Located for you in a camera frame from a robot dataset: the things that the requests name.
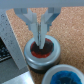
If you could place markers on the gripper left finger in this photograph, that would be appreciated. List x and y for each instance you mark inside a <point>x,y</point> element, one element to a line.
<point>32,22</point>

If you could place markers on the blue button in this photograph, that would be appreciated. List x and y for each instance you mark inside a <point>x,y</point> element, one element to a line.
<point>64,75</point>

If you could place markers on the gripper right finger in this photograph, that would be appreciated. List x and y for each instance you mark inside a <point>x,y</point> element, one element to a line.
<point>46,23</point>

